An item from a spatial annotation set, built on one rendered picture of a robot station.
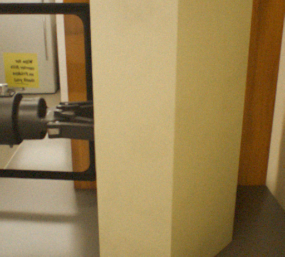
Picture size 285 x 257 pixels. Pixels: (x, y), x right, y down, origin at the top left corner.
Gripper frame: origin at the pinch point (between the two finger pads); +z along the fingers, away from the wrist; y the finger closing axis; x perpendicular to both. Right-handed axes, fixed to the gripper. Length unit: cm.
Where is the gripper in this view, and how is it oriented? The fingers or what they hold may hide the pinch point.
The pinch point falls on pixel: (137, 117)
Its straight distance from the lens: 69.1
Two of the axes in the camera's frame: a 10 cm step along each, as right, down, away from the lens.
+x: -0.1, 9.5, 3.2
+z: 10.0, -0.1, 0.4
